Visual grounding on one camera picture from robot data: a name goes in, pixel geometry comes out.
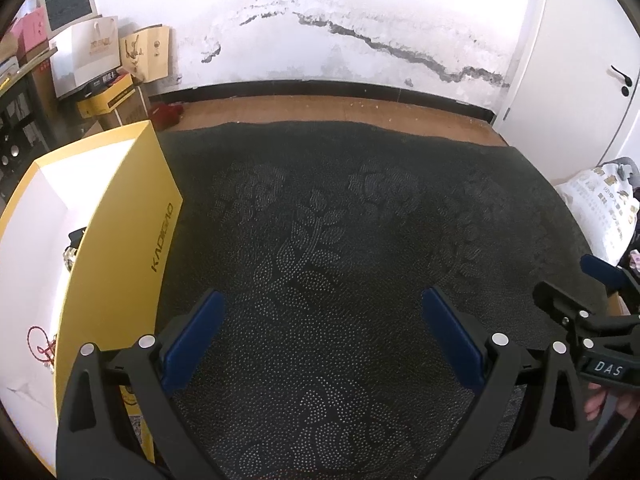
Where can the yellow cardboard box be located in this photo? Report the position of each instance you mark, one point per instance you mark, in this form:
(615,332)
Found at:
(125,220)

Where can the small black object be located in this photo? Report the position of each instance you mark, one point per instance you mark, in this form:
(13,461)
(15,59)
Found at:
(77,236)

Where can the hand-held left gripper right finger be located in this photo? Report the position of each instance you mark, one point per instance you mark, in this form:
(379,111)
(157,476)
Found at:
(452,345)

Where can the pink cloth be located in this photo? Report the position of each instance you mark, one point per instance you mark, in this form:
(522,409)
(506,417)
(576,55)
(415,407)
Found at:
(635,260)

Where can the white paper bag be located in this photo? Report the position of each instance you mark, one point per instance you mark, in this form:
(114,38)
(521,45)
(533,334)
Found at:
(87,57)

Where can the beige paper bag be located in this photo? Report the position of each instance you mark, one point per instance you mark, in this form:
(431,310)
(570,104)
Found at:
(147,52)

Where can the red cloth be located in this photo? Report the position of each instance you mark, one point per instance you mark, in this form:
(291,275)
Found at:
(167,112)

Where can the brown cardboard box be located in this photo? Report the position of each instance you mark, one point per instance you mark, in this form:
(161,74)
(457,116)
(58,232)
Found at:
(126,112)

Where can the white door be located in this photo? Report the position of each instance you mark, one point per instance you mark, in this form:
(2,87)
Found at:
(575,60)

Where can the white printed plastic bag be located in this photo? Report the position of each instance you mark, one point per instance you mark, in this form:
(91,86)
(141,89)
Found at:
(600,210)

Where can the yellow and black box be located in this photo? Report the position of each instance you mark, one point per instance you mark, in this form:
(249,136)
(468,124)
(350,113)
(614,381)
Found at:
(107,94)

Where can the dark floral blanket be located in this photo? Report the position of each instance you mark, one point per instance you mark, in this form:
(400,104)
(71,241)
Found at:
(350,240)

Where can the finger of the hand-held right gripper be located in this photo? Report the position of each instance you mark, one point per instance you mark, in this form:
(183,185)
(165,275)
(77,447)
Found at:
(602,267)
(560,302)

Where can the pink box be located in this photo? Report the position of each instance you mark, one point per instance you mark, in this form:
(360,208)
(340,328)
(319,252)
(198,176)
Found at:
(32,35)

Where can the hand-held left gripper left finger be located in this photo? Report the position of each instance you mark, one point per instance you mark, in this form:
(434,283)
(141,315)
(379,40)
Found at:
(195,345)

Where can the black shelf rack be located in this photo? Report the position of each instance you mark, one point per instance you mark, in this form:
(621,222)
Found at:
(15,125)

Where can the person's right hand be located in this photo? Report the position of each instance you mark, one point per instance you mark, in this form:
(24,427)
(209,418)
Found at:
(596,402)

